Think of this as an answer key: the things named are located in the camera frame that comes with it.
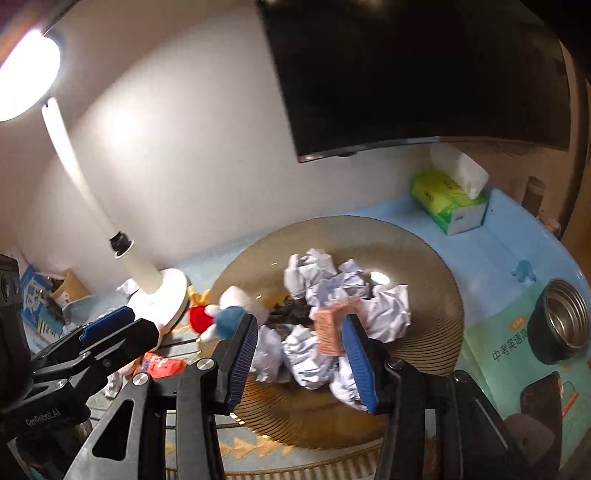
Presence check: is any red snack bag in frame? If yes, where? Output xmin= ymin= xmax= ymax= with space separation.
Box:
xmin=134 ymin=352 xmax=187 ymax=379

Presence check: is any white blue plush toy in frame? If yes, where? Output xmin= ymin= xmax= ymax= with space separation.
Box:
xmin=187 ymin=286 xmax=270 ymax=343

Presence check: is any lined paper ball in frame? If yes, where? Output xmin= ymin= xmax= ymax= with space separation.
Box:
xmin=283 ymin=325 xmax=338 ymax=390

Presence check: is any pink capybara notebook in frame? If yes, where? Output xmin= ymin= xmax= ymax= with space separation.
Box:
xmin=314 ymin=298 xmax=363 ymax=356

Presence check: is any large paper ball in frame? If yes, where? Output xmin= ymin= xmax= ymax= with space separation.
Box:
xmin=362 ymin=284 xmax=412 ymax=343

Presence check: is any tan pen holder box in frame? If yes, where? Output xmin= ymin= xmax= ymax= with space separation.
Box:
xmin=49 ymin=269 xmax=90 ymax=308

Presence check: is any crumpled paper basket front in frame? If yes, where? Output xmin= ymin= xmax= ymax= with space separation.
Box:
xmin=250 ymin=325 xmax=283 ymax=383

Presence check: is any crumpled paper at mat corner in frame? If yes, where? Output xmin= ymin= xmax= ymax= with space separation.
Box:
xmin=116 ymin=278 xmax=140 ymax=300

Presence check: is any patterned blue woven mat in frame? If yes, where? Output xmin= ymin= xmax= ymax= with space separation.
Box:
xmin=87 ymin=322 xmax=445 ymax=480

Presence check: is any green english textbook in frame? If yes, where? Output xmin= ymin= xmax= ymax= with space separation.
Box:
xmin=462 ymin=283 xmax=590 ymax=468

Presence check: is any brown woven basket tray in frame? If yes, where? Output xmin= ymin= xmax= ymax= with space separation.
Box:
xmin=211 ymin=215 xmax=464 ymax=449

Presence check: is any black phone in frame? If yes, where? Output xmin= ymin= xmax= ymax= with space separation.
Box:
xmin=504 ymin=371 xmax=563 ymax=478

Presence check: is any steel thermos cup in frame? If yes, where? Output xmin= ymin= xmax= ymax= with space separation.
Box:
xmin=527 ymin=278 xmax=590 ymax=365

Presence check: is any green tissue box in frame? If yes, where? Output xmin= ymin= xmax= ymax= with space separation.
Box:
xmin=411 ymin=143 xmax=489 ymax=236

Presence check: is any white desk lamp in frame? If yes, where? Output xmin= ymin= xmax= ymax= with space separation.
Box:
xmin=0 ymin=27 xmax=191 ymax=335

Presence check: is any black monitor screen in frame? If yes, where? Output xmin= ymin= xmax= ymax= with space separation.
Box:
xmin=257 ymin=0 xmax=571 ymax=162

